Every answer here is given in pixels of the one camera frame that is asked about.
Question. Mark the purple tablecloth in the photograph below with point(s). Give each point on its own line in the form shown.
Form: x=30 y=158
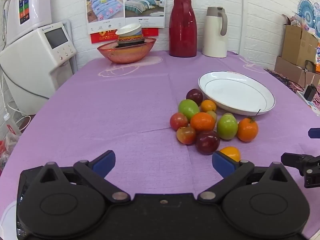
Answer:
x=112 y=105

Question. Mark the bedding wall poster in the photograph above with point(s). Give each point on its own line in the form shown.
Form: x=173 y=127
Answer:
x=145 y=10

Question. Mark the red thermos jug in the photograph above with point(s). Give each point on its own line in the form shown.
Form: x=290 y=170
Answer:
x=182 y=30

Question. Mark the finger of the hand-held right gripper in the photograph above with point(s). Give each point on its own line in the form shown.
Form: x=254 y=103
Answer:
x=314 y=133
x=292 y=159

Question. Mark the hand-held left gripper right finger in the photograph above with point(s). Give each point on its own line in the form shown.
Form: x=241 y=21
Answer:
x=222 y=163

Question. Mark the small green fruit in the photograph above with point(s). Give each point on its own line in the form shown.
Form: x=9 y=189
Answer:
x=228 y=115

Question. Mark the white thermos jug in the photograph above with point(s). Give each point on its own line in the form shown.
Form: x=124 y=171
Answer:
x=213 y=37

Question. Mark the red yellow apple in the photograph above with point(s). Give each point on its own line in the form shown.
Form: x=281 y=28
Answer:
x=186 y=135

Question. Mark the red wall poster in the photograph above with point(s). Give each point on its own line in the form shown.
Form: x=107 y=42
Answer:
x=150 y=32

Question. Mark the white plate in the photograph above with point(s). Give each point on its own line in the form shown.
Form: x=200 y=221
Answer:
x=237 y=92

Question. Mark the small tan longan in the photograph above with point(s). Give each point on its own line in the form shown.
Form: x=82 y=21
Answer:
x=213 y=115

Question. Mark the white wall appliance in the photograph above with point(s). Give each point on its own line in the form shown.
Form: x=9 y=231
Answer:
x=37 y=5

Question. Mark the small orange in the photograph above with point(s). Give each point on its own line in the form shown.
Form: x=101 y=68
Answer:
x=208 y=105

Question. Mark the yellow orange citrus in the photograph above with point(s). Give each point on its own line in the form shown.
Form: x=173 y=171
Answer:
x=231 y=153

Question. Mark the dark bowl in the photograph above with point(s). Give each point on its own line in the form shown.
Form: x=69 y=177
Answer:
x=131 y=44

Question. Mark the patterned bowl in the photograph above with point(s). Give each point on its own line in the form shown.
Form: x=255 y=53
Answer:
x=130 y=38

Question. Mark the dark patterned cloth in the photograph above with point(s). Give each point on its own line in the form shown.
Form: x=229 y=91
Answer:
x=285 y=81

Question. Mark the black charger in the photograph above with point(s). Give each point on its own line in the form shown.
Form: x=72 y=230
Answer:
x=309 y=92

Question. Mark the green mango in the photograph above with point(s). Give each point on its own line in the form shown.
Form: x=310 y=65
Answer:
x=188 y=108

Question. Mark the orange with stem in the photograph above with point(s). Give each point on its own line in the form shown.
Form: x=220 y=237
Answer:
x=247 y=130

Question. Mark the white machine with screen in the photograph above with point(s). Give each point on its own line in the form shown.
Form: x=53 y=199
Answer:
x=30 y=67

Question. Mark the large orange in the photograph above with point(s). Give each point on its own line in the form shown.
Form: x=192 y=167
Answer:
x=202 y=122

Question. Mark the small dark red plum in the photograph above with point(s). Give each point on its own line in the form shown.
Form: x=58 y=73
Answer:
x=194 y=96

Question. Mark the round green apple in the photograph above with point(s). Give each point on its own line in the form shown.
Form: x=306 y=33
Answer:
x=227 y=127

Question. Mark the clear plastic bottle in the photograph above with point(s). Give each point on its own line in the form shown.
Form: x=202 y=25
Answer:
x=10 y=125

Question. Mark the white bowl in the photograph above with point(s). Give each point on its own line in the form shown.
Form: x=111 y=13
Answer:
x=128 y=28

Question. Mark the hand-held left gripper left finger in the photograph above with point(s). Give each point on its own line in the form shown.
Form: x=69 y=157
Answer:
x=105 y=161

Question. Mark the large dark red plum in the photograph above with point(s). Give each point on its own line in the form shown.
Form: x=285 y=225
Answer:
x=207 y=142

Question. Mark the white wall conduit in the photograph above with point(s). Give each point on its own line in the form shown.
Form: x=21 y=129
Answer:
x=241 y=17

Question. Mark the red glass bowl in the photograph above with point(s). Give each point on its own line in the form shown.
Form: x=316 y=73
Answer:
x=125 y=55

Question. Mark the tall cardboard box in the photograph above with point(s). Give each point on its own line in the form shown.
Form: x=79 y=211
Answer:
x=297 y=45

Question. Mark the plastic bag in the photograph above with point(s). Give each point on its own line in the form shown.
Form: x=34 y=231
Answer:
x=7 y=150

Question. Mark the blue patterned fan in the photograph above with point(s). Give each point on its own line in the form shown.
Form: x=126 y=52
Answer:
x=308 y=10

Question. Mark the white power strip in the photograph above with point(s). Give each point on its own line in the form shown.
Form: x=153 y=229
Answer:
x=311 y=105

